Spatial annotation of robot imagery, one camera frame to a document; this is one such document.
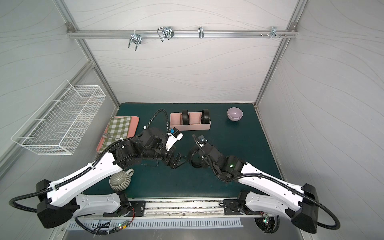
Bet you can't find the pink compartment storage box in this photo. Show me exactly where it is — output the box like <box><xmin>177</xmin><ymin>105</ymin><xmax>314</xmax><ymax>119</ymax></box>
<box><xmin>170</xmin><ymin>112</ymin><xmax>211</xmax><ymax>132</ymax></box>

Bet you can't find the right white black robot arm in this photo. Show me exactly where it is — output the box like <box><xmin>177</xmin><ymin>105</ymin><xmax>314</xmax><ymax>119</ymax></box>
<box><xmin>195</xmin><ymin>140</ymin><xmax>341</xmax><ymax>234</ymax></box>

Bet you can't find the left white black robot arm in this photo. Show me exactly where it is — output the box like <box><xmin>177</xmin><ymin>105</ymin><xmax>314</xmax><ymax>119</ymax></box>
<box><xmin>9</xmin><ymin>128</ymin><xmax>183</xmax><ymax>229</ymax></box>

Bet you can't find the pink plastic tray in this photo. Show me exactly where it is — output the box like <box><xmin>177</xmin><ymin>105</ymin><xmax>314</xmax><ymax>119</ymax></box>
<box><xmin>96</xmin><ymin>116</ymin><xmax>140</xmax><ymax>154</ymax></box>

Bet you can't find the green checkered cloth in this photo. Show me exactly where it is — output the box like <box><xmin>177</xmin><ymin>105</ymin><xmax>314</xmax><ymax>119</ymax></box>
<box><xmin>97</xmin><ymin>116</ymin><xmax>132</xmax><ymax>153</ymax></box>

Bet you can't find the dark green table mat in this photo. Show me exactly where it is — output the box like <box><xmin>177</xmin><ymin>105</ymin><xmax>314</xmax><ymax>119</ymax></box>
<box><xmin>82</xmin><ymin>102</ymin><xmax>289</xmax><ymax>199</ymax></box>

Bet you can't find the grey ribbed ceramic mug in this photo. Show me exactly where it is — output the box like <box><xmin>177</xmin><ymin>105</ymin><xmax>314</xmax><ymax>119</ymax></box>
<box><xmin>109</xmin><ymin>169</ymin><xmax>135</xmax><ymax>192</ymax></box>

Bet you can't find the purple small bowl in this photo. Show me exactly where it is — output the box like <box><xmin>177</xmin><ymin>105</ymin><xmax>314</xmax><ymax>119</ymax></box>
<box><xmin>227</xmin><ymin>107</ymin><xmax>244</xmax><ymax>122</ymax></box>

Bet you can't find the metal hook clamp left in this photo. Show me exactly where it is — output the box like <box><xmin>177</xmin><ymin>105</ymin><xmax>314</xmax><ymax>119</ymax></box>
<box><xmin>128</xmin><ymin>33</ymin><xmax>142</xmax><ymax>51</ymax></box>

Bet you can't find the metal hook clamp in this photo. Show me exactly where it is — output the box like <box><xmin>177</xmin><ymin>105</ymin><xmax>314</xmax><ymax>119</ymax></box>
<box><xmin>260</xmin><ymin>27</ymin><xmax>287</xmax><ymax>39</ymax></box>
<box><xmin>157</xmin><ymin>26</ymin><xmax>175</xmax><ymax>42</ymax></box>
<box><xmin>128</xmin><ymin>33</ymin><xmax>142</xmax><ymax>51</ymax></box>

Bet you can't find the metal hook clamp centre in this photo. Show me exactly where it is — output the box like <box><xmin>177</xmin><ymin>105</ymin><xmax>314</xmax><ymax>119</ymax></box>
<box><xmin>157</xmin><ymin>26</ymin><xmax>175</xmax><ymax>42</ymax></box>

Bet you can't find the metal hook clamp right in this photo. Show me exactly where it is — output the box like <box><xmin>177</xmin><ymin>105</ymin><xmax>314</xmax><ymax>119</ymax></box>
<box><xmin>260</xmin><ymin>27</ymin><xmax>287</xmax><ymax>39</ymax></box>

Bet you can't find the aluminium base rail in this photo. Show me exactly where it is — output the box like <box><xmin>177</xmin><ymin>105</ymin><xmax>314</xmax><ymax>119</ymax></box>
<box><xmin>59</xmin><ymin>196</ymin><xmax>307</xmax><ymax>221</ymax></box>

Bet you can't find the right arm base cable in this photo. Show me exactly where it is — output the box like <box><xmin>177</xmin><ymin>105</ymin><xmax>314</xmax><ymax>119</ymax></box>
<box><xmin>254</xmin><ymin>214</ymin><xmax>281</xmax><ymax>235</ymax></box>

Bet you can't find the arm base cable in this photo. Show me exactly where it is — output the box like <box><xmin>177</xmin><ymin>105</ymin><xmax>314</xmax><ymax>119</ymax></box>
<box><xmin>254</xmin><ymin>214</ymin><xmax>281</xmax><ymax>235</ymax></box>
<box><xmin>73</xmin><ymin>206</ymin><xmax>136</xmax><ymax>236</ymax></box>

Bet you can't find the left arm base cable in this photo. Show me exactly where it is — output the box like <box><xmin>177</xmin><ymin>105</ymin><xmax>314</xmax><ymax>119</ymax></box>
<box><xmin>73</xmin><ymin>206</ymin><xmax>136</xmax><ymax>236</ymax></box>

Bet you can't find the white wire basket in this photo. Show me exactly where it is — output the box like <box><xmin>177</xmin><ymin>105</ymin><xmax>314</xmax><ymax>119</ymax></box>
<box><xmin>11</xmin><ymin>80</ymin><xmax>106</xmax><ymax>156</ymax></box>

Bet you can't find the metal ring clamp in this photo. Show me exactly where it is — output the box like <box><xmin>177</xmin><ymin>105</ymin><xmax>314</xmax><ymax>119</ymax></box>
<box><xmin>198</xmin><ymin>27</ymin><xmax>205</xmax><ymax>39</ymax></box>

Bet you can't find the aluminium crossbar rail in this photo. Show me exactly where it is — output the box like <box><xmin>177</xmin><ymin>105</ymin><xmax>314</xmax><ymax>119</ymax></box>
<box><xmin>67</xmin><ymin>29</ymin><xmax>299</xmax><ymax>40</ymax></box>

